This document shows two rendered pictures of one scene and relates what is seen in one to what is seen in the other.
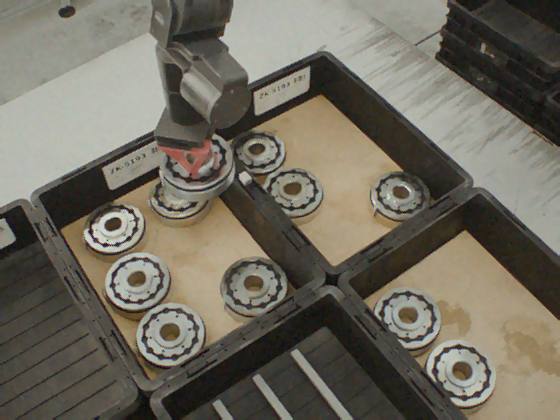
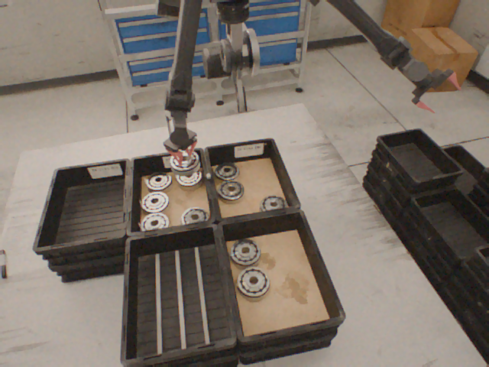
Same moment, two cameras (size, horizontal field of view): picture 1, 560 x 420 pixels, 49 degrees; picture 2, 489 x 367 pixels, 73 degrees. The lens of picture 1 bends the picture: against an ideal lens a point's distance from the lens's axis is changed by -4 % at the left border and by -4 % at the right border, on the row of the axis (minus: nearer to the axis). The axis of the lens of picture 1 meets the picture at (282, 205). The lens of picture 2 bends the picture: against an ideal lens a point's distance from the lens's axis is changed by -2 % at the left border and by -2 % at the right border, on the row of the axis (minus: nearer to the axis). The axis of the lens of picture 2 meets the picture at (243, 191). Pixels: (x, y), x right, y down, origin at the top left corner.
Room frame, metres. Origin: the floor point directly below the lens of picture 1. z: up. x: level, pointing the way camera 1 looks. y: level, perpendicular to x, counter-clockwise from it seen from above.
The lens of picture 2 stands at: (-0.13, -0.45, 1.82)
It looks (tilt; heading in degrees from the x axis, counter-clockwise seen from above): 47 degrees down; 26
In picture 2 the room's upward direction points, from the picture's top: 2 degrees counter-clockwise
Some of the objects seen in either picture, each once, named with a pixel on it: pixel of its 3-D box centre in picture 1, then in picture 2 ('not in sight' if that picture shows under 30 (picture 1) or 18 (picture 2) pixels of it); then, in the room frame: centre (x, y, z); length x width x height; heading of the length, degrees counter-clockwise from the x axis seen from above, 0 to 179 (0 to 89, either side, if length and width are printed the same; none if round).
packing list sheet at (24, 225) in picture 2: not in sight; (24, 238); (0.19, 0.72, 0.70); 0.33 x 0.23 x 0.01; 40
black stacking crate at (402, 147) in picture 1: (326, 170); (248, 186); (0.69, -0.07, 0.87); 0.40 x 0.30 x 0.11; 36
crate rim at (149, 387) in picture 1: (168, 238); (170, 188); (0.52, 0.17, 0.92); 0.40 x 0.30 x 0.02; 36
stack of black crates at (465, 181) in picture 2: not in sight; (453, 180); (1.79, -1.04, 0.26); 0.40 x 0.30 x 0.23; 40
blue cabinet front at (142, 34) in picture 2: not in sight; (168, 49); (2.10, 1.29, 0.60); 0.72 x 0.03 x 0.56; 130
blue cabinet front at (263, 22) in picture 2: not in sight; (260, 37); (2.61, 0.67, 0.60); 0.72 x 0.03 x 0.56; 130
